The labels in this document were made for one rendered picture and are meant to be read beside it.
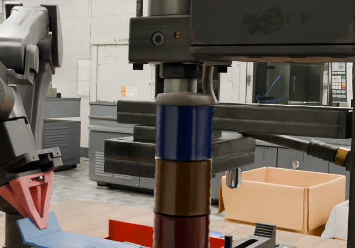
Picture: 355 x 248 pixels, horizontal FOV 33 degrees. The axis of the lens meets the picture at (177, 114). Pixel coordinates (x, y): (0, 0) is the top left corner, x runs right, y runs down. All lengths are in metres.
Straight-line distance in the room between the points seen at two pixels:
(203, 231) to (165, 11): 0.32
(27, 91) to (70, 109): 6.98
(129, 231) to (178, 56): 0.49
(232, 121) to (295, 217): 2.38
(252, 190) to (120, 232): 2.02
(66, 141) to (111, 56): 1.81
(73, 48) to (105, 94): 3.15
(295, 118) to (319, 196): 2.48
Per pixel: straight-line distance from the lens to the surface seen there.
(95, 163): 6.77
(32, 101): 1.07
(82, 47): 9.60
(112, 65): 6.61
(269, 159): 5.58
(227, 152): 0.68
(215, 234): 1.08
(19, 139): 0.83
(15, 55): 0.86
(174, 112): 0.37
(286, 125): 0.58
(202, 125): 0.37
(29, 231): 0.84
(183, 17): 0.63
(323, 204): 3.11
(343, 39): 0.54
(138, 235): 1.05
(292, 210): 2.97
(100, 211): 1.42
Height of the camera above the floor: 1.20
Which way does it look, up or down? 3 degrees down
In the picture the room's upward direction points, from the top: 2 degrees clockwise
